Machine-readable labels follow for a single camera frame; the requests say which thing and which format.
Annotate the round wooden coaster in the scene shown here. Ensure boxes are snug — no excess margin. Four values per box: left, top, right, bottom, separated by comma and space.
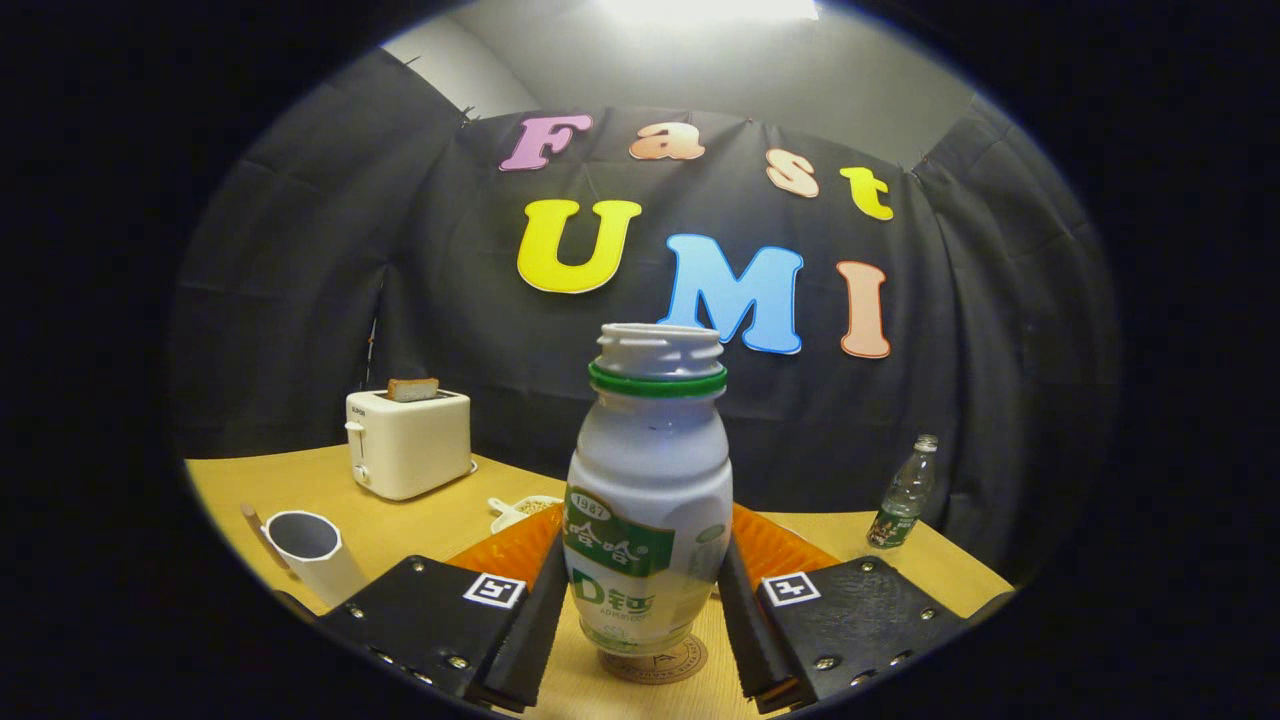
598, 633, 709, 686

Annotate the wooden table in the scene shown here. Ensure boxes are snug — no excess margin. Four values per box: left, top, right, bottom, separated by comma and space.
185, 443, 1016, 720

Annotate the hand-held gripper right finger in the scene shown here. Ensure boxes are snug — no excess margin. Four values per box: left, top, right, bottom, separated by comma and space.
718, 503, 969, 714

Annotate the cream toaster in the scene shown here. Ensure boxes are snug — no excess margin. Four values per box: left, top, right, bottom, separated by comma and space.
345, 388, 478, 502

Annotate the white cup wooden handle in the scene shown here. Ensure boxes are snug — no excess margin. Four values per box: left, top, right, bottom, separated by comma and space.
240, 503, 368, 608

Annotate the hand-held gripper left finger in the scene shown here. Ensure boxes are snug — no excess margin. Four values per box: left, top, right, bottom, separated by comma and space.
315, 503, 571, 714

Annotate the white juice bottle green label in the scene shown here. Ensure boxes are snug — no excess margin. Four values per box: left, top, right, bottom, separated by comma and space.
563, 322, 734, 658

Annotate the black backdrop cloth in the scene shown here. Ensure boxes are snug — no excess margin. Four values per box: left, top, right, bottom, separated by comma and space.
168, 45, 1121, 586

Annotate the small white bean dish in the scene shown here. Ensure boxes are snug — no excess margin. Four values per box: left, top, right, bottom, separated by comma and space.
488, 495, 564, 534

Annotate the clear plastic water bottle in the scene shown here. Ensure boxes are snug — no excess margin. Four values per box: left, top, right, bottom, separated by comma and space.
866, 434, 940, 550

